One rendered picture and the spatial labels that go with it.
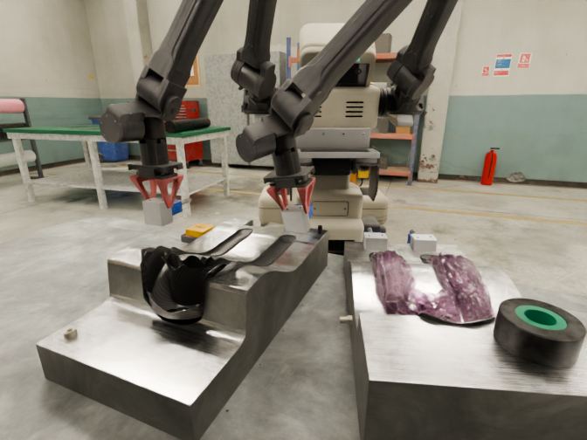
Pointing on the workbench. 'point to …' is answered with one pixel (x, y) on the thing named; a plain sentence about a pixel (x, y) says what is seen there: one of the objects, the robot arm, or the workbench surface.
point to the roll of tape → (539, 332)
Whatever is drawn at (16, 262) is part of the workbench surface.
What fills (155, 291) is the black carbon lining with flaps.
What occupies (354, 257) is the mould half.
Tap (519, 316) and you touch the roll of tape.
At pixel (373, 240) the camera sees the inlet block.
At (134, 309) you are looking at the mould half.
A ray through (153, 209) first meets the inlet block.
